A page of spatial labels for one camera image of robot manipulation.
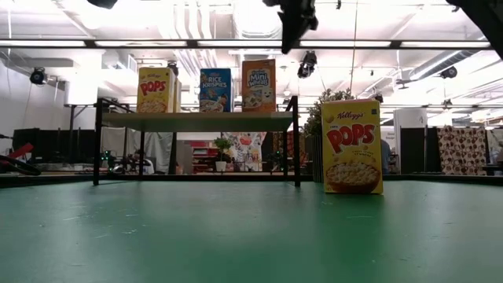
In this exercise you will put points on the small plant in white pot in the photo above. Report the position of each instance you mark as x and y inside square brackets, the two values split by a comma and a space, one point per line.
[221, 165]

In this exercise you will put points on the wooden shelf with black frame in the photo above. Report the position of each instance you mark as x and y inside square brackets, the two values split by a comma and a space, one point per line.
[196, 122]

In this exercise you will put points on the blue Rice Krispies cereal box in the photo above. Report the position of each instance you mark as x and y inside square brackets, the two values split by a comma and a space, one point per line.
[215, 90]

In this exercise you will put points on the black partition panel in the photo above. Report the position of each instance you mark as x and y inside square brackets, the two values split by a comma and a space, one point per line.
[51, 143]

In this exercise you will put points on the flower patterned cloth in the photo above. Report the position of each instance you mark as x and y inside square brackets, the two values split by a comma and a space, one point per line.
[245, 151]

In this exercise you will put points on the black ceiling spotlight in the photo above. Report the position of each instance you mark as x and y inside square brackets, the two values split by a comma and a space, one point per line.
[38, 76]
[307, 64]
[449, 72]
[173, 68]

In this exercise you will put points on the brown circle patterned cloth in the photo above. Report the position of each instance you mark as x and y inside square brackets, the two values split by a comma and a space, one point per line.
[461, 149]

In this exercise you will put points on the white hanging cloth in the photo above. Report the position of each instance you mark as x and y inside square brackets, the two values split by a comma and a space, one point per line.
[157, 145]

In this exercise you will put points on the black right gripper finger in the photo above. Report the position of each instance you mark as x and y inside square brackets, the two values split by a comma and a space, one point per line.
[290, 37]

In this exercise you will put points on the green potted plant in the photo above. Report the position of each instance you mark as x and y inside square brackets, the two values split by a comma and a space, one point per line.
[314, 118]

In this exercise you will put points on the red bar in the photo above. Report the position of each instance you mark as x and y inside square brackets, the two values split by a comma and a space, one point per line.
[21, 150]

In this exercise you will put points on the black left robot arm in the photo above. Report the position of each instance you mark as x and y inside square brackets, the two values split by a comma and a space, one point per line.
[103, 3]

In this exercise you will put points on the white hanging box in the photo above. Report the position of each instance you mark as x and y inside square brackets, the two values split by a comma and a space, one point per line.
[80, 92]

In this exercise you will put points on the green table mat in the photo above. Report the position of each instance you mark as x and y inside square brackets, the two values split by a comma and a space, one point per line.
[236, 236]

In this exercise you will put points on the orange Mini Wheats cereal box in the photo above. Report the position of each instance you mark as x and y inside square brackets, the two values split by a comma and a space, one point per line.
[258, 85]

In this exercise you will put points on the red storage shelf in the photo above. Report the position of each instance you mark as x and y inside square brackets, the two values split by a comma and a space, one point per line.
[204, 153]

